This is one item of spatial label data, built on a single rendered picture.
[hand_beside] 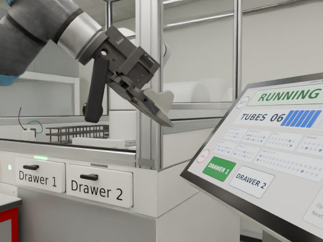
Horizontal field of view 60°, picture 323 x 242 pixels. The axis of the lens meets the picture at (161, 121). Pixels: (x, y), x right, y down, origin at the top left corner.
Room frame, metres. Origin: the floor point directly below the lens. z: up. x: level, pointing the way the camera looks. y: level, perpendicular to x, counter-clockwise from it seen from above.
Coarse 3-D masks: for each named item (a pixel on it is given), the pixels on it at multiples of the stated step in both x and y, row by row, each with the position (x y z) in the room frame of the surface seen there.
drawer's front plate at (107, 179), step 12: (72, 168) 1.00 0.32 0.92; (84, 168) 0.97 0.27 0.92; (96, 168) 0.95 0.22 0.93; (84, 180) 0.97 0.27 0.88; (108, 180) 0.91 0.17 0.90; (120, 180) 0.89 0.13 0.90; (132, 180) 0.88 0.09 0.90; (72, 192) 1.00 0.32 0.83; (120, 192) 0.89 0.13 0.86; (132, 192) 0.88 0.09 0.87; (120, 204) 0.89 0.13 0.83; (132, 204) 0.88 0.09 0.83
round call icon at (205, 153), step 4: (204, 148) 0.69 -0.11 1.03; (204, 152) 0.68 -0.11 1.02; (208, 152) 0.67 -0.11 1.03; (200, 156) 0.68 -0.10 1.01; (204, 156) 0.67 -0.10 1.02; (208, 156) 0.65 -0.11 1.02; (196, 160) 0.68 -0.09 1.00; (200, 160) 0.67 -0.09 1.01; (204, 160) 0.65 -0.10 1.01; (200, 164) 0.65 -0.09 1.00
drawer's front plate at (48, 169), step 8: (16, 160) 1.17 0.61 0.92; (24, 160) 1.15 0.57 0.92; (32, 160) 1.12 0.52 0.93; (40, 160) 1.10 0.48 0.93; (16, 168) 1.17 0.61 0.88; (40, 168) 1.09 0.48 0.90; (48, 168) 1.07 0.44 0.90; (56, 168) 1.04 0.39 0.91; (64, 168) 1.04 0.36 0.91; (16, 176) 1.17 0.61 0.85; (24, 176) 1.15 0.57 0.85; (32, 176) 1.12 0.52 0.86; (40, 176) 1.09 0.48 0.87; (48, 176) 1.07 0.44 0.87; (56, 176) 1.04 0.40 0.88; (64, 176) 1.04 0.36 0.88; (24, 184) 1.15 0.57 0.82; (32, 184) 1.12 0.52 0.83; (40, 184) 1.09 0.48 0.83; (48, 184) 1.07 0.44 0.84; (56, 184) 1.04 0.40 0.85; (64, 184) 1.04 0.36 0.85
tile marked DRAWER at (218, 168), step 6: (210, 162) 0.63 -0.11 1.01; (216, 162) 0.61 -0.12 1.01; (222, 162) 0.59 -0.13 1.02; (228, 162) 0.57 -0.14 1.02; (234, 162) 0.55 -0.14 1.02; (210, 168) 0.61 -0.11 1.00; (216, 168) 0.59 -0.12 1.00; (222, 168) 0.57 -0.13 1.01; (228, 168) 0.56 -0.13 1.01; (210, 174) 0.59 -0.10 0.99; (216, 174) 0.57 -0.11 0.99; (222, 174) 0.56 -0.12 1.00; (228, 174) 0.54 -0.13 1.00; (222, 180) 0.54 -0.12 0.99
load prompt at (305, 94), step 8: (280, 88) 0.61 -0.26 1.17; (288, 88) 0.59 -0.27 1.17; (296, 88) 0.57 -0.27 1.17; (304, 88) 0.54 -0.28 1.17; (312, 88) 0.52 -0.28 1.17; (320, 88) 0.51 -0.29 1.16; (256, 96) 0.67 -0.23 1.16; (264, 96) 0.64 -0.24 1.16; (272, 96) 0.62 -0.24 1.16; (280, 96) 0.59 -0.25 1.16; (288, 96) 0.57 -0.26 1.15; (296, 96) 0.55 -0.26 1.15; (304, 96) 0.53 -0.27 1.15; (312, 96) 0.51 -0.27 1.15; (320, 96) 0.49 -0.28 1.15; (248, 104) 0.68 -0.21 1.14; (256, 104) 0.65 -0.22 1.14; (264, 104) 0.62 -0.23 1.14; (272, 104) 0.59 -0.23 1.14; (280, 104) 0.57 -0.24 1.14; (288, 104) 0.55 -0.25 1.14; (296, 104) 0.53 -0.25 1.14; (304, 104) 0.51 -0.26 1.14; (312, 104) 0.49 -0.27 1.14
